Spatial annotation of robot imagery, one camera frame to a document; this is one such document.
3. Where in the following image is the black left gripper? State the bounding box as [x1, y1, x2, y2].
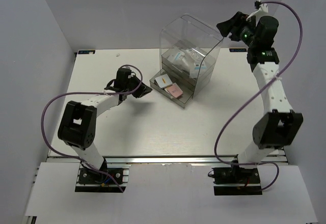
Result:
[125, 75, 152, 98]

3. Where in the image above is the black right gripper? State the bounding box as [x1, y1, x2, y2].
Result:
[216, 12, 258, 48]

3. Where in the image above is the white box yellow label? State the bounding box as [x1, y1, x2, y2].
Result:
[154, 74, 173, 89]

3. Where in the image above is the pink makeup box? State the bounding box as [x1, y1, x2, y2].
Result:
[164, 82, 183, 99]

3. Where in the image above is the clear acrylic makeup organizer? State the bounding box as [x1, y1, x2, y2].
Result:
[150, 14, 224, 108]

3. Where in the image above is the clear packet blue label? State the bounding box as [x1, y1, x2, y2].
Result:
[167, 47, 207, 78]

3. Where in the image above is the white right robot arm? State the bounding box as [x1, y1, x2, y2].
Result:
[217, 12, 303, 183]

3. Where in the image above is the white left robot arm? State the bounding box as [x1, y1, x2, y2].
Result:
[58, 67, 152, 183]

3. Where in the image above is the blue table label right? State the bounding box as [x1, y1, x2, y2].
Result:
[229, 48, 247, 52]

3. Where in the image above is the blue table label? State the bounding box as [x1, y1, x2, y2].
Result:
[77, 50, 95, 55]
[229, 48, 247, 52]

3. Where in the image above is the blue table label left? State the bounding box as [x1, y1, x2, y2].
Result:
[77, 50, 95, 55]

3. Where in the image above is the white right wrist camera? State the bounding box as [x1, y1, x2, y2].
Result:
[246, 0, 268, 22]

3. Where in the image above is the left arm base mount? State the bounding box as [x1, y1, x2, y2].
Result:
[75, 165, 129, 193]

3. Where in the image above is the aluminium table edge rail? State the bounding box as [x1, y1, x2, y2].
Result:
[46, 152, 288, 165]

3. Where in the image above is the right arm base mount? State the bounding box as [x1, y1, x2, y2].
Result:
[207, 166, 262, 196]

